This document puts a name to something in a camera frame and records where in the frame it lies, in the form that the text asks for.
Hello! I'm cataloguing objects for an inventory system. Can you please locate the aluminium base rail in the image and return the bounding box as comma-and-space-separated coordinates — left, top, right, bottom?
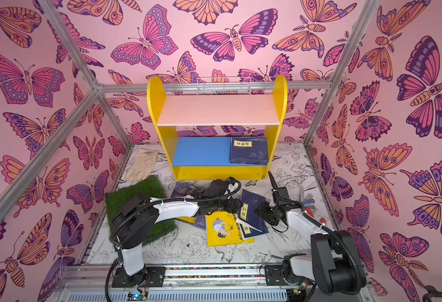
54, 262, 376, 302

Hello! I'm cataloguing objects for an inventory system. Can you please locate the purple cover book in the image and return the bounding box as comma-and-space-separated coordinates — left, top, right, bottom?
193, 215, 207, 230

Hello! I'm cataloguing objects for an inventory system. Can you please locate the small green circuit board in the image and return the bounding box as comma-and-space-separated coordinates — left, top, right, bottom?
127, 291, 148, 301

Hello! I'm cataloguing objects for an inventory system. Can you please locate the navy book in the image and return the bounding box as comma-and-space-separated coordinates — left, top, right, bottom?
237, 190, 266, 231
239, 224, 268, 240
229, 137, 269, 166

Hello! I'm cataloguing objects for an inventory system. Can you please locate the green artificial grass mat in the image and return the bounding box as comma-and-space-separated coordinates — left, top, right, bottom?
105, 175, 178, 245

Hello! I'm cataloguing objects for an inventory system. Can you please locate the yellow wooden bookshelf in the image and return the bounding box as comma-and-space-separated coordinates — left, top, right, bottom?
147, 75, 288, 181

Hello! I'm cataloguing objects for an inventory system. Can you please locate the yellow cartoon cover book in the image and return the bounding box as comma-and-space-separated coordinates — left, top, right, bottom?
205, 211, 254, 247

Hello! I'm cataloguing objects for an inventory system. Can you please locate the aluminium frame post right rear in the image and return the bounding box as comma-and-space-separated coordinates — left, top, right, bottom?
304, 0, 379, 147

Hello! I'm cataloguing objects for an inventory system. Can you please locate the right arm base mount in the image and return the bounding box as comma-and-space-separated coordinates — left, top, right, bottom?
261, 264, 305, 286

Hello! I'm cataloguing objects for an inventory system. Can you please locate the dark portrait cover book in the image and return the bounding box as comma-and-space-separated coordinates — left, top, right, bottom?
171, 182, 199, 198

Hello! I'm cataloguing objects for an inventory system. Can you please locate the beige cloth glove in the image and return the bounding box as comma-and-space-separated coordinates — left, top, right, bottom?
125, 148, 159, 182

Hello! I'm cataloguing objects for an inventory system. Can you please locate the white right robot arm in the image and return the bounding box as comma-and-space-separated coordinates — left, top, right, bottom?
257, 187, 366, 295

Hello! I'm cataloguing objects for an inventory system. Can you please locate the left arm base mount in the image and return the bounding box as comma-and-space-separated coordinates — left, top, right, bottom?
111, 266, 166, 288

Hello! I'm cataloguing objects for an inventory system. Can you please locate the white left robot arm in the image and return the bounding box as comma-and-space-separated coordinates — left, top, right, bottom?
109, 177, 242, 277

